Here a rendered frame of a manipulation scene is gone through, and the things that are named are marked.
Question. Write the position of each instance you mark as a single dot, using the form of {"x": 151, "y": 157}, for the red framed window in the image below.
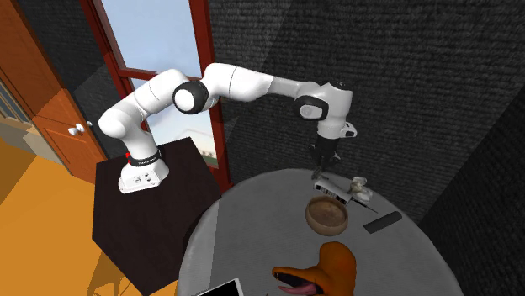
{"x": 160, "y": 37}

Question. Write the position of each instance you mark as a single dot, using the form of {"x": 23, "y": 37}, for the round grey table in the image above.
{"x": 262, "y": 229}

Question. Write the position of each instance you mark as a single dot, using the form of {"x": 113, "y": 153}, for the black tablet with white frame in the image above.
{"x": 221, "y": 289}

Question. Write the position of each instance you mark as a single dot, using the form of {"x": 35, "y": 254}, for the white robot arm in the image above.
{"x": 242, "y": 84}

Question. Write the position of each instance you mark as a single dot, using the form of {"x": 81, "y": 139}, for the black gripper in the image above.
{"x": 327, "y": 145}

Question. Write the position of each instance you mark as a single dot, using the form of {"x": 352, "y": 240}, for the orange duck figure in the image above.
{"x": 334, "y": 266}

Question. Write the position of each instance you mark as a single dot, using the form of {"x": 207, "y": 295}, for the black remote control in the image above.
{"x": 383, "y": 222}

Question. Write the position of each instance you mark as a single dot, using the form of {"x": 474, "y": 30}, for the orange door with white knob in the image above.
{"x": 37, "y": 82}

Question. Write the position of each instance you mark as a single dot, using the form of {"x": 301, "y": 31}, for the dark robot stand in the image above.
{"x": 147, "y": 229}

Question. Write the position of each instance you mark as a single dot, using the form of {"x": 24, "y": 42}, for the brown wooden bowl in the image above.
{"x": 327, "y": 216}

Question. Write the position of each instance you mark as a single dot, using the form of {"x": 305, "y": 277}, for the black pen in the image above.
{"x": 366, "y": 206}

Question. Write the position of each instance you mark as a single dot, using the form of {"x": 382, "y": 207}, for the white figure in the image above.
{"x": 359, "y": 187}

